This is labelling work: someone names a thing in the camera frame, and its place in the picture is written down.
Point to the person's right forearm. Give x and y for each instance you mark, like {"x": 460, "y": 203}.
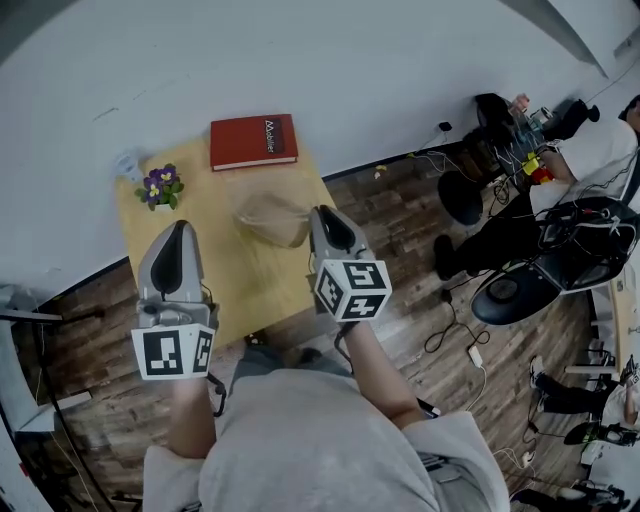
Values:
{"x": 380, "y": 380}

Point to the white power strip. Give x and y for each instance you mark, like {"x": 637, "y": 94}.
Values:
{"x": 475, "y": 355}

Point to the black wall plug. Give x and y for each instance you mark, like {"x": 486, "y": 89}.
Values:
{"x": 445, "y": 126}

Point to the small potted purple flower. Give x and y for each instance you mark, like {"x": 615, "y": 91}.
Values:
{"x": 160, "y": 187}

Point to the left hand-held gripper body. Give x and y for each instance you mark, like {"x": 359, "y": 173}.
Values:
{"x": 175, "y": 345}

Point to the square wooden table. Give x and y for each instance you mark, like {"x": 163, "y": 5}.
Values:
{"x": 240, "y": 280}

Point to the person's dark grey trousers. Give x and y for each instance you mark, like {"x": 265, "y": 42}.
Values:
{"x": 280, "y": 362}

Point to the yellow cup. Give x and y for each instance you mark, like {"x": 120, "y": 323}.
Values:
{"x": 530, "y": 164}

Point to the white charger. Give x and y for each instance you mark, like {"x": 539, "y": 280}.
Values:
{"x": 528, "y": 457}

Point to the person's black shoe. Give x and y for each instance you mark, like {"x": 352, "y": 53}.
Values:
{"x": 310, "y": 356}

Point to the person's grey shirt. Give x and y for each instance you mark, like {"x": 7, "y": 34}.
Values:
{"x": 320, "y": 450}

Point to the black bag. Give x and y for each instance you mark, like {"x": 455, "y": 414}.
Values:
{"x": 492, "y": 112}

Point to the black round table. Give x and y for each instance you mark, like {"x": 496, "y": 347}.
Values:
{"x": 460, "y": 197}

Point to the person's left forearm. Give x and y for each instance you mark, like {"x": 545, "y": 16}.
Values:
{"x": 192, "y": 420}

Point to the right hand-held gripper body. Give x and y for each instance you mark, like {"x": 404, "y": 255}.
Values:
{"x": 355, "y": 290}

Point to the black power adapter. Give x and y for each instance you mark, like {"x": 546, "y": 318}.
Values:
{"x": 446, "y": 295}

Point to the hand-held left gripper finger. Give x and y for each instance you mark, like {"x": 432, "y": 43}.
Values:
{"x": 196, "y": 280}
{"x": 147, "y": 280}

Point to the black and white shell chair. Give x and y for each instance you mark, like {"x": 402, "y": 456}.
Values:
{"x": 515, "y": 295}

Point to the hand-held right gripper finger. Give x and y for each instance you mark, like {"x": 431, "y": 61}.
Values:
{"x": 361, "y": 242}
{"x": 316, "y": 235}

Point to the small translucent cup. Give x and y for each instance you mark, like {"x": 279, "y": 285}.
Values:
{"x": 129, "y": 167}

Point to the red hardcover book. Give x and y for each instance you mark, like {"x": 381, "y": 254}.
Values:
{"x": 240, "y": 142}

